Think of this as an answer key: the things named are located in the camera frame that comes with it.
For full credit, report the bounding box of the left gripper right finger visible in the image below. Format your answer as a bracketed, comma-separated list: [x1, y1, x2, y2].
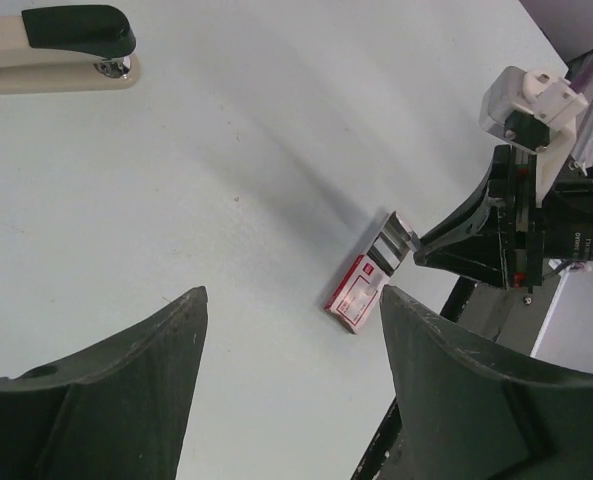
[380, 286, 593, 479]

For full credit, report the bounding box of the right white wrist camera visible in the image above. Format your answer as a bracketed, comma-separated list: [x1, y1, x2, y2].
[479, 66, 588, 205]

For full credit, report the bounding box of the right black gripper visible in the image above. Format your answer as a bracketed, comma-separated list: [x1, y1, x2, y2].
[413, 145, 544, 292]

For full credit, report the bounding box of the staple box with staples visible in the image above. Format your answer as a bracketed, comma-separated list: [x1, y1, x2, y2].
[324, 211, 420, 334]

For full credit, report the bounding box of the beige black stapler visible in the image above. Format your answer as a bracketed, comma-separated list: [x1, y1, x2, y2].
[0, 4, 141, 95]

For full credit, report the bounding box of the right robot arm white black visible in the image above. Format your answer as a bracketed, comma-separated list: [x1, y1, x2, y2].
[414, 145, 593, 290]

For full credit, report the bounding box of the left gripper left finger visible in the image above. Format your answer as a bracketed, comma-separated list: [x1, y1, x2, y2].
[0, 286, 208, 479]

